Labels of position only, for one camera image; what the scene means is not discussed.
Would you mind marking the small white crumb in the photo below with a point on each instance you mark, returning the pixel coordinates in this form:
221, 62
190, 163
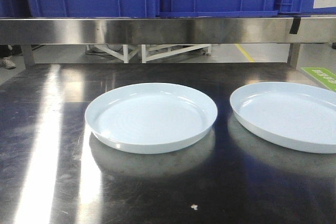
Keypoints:
194, 207

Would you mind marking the stainless steel shelf rail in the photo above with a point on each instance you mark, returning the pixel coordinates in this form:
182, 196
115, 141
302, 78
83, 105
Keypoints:
84, 31

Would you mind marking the light blue plate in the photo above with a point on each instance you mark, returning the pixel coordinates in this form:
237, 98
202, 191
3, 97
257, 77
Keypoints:
291, 115
151, 118

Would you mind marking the white metal frame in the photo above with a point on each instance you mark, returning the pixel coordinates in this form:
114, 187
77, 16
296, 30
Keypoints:
146, 52

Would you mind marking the black tape strip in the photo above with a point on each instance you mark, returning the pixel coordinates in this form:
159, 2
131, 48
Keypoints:
295, 25

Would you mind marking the green floor sign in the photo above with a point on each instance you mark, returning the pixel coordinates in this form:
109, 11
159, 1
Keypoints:
322, 75

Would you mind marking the white sneaker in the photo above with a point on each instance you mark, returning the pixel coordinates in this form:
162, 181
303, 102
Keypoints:
7, 63

